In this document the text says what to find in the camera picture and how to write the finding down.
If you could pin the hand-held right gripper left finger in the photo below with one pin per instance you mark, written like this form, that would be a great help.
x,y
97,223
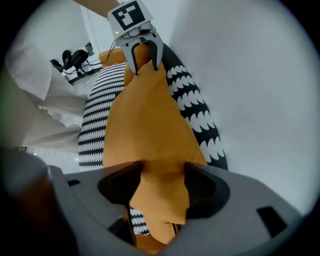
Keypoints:
x,y
95,212

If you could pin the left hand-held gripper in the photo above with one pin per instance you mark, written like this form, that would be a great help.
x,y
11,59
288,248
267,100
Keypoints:
x,y
130,17

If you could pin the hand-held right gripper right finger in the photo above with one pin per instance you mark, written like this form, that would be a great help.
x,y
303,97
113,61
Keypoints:
x,y
237,212

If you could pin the small orange cushion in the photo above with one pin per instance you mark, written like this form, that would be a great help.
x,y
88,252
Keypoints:
x,y
160,235

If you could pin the person's left forearm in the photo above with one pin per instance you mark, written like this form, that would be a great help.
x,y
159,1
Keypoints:
x,y
100,6

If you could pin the small grey device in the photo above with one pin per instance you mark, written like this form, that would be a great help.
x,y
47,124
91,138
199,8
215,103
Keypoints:
x,y
88,48

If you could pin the black bag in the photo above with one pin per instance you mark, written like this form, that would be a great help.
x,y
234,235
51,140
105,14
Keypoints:
x,y
66,58
80,57

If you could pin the person's beige trousers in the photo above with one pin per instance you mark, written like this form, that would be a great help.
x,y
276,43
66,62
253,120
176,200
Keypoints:
x,y
55,130

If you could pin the person's white shirt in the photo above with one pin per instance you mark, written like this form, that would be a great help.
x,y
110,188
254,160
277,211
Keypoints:
x,y
30,72

